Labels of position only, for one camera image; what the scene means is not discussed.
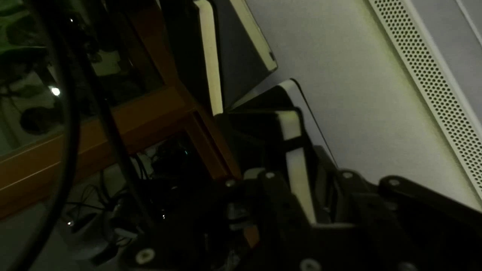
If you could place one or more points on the white slatted radiator cover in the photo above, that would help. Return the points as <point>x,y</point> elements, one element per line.
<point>431,85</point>

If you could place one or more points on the black book white pages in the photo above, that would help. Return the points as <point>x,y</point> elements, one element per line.
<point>271,100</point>
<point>250,35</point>

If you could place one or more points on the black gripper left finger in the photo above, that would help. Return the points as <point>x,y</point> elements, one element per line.
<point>271,226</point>

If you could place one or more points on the thin black book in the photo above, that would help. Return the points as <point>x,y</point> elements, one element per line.
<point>210,55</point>

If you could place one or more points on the small black book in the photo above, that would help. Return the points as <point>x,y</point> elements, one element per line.
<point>297,166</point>

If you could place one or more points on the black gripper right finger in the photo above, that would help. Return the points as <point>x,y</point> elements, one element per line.
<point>401,226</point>

